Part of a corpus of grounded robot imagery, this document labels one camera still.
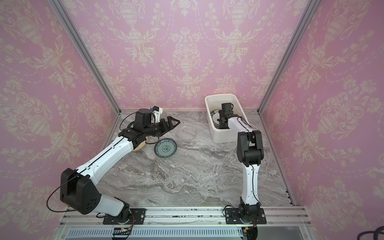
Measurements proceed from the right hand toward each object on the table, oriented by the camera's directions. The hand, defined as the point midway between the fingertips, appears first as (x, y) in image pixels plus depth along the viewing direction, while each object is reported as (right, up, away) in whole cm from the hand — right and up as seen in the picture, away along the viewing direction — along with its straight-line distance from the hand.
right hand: (221, 115), depth 106 cm
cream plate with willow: (-41, -15, -45) cm, 63 cm away
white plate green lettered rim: (-3, 0, +6) cm, 6 cm away
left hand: (-28, -7, -28) cm, 40 cm away
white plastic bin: (-6, +9, -3) cm, 11 cm away
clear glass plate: (-25, -12, +3) cm, 28 cm away
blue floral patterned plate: (-38, -22, -6) cm, 45 cm away
